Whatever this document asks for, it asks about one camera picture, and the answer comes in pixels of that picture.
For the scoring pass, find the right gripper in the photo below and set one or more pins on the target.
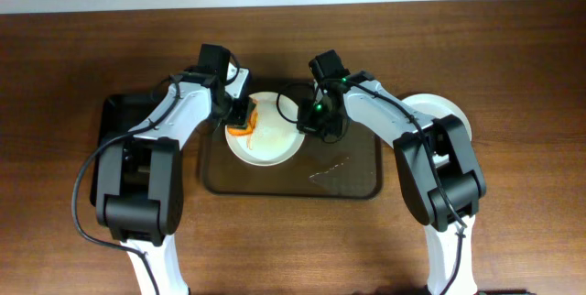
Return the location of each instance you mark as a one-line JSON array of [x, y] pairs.
[[309, 123]]

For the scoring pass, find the brown translucent tray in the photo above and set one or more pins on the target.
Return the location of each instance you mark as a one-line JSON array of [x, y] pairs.
[[348, 169]]

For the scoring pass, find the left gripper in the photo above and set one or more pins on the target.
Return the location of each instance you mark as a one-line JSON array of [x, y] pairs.
[[243, 114]]

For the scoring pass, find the white plate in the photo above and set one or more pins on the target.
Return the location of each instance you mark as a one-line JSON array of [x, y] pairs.
[[274, 139], [437, 106]]

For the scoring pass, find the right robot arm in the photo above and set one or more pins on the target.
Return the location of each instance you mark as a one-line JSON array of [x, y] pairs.
[[440, 178]]

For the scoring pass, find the black plastic tray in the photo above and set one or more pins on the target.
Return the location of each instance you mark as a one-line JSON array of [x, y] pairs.
[[119, 112]]

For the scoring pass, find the orange green scrub sponge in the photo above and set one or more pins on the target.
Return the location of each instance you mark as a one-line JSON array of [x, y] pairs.
[[243, 117]]

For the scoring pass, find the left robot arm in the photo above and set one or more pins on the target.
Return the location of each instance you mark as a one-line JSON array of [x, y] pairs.
[[142, 227]]

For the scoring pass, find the white plate top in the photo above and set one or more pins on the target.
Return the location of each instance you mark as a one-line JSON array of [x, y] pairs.
[[274, 139]]

